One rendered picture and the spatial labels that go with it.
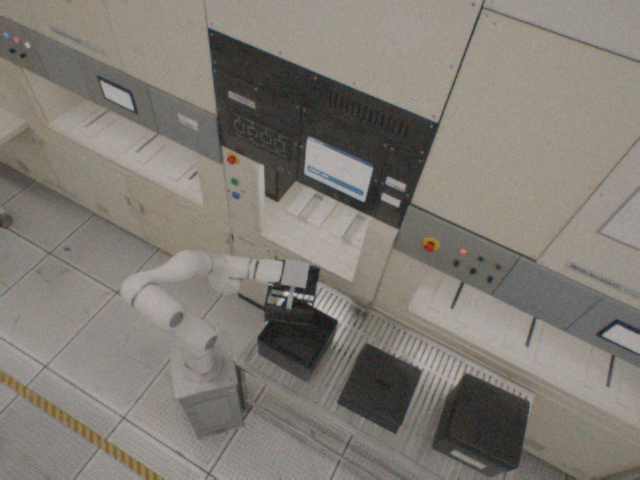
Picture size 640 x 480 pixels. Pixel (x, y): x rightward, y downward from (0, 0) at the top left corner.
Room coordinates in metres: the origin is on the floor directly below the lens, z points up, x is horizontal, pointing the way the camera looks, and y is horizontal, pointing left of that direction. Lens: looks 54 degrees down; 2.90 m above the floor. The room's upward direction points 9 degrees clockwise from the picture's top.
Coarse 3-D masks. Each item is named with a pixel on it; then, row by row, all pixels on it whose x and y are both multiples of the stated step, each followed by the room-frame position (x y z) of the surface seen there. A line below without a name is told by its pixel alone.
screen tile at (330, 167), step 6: (312, 144) 1.36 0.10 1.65; (312, 150) 1.36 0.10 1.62; (318, 150) 1.35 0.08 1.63; (324, 150) 1.34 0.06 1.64; (312, 156) 1.36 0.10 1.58; (324, 156) 1.34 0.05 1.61; (330, 156) 1.33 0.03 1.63; (336, 156) 1.32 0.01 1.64; (312, 162) 1.36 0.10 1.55; (318, 162) 1.35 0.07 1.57; (324, 162) 1.34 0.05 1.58; (330, 162) 1.33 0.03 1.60; (336, 162) 1.32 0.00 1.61; (324, 168) 1.34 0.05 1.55; (330, 168) 1.33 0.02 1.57
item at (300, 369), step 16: (304, 304) 1.06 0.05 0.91; (320, 320) 1.03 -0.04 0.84; (336, 320) 1.00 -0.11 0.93; (272, 336) 0.94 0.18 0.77; (288, 336) 0.95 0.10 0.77; (304, 336) 0.97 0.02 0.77; (320, 336) 0.98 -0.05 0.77; (272, 352) 0.81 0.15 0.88; (288, 352) 0.86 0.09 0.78; (304, 352) 0.88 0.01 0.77; (320, 352) 0.83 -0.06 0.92; (288, 368) 0.78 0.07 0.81; (304, 368) 0.75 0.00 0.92
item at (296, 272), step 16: (288, 272) 1.00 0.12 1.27; (304, 272) 1.01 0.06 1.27; (272, 288) 1.05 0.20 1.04; (288, 288) 1.08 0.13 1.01; (304, 288) 0.94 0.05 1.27; (272, 304) 0.90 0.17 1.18; (288, 304) 0.90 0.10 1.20; (272, 320) 0.90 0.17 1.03; (288, 320) 0.90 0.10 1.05; (304, 320) 0.90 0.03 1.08
